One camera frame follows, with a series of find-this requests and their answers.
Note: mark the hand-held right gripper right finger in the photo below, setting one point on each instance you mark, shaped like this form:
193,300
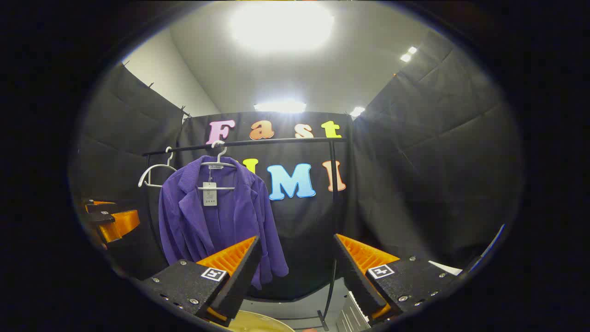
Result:
352,276

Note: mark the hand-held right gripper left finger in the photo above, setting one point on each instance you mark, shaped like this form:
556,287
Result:
242,276

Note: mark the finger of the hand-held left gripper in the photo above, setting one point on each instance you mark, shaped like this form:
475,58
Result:
120,226
99,207

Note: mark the beige laundry hamper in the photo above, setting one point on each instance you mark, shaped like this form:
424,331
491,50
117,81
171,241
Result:
258,323

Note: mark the white clothes hanger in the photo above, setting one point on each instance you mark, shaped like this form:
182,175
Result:
159,165
226,187

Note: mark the black metal clothes rack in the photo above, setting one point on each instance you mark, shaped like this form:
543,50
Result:
276,142

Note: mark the grey ribbed box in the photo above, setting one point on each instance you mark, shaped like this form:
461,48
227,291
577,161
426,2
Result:
350,318

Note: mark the white paper price tag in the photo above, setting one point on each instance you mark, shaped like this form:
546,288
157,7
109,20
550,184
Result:
210,193

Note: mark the black backdrop cloth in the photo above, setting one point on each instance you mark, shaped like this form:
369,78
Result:
415,184

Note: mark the small ceiling light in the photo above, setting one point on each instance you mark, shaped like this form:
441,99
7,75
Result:
357,111

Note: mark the long ceiling light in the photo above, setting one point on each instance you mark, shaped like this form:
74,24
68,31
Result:
280,107

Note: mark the twin ceiling light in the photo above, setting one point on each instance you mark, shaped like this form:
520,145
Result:
408,54

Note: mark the large square ceiling light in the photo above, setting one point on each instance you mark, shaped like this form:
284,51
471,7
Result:
281,25

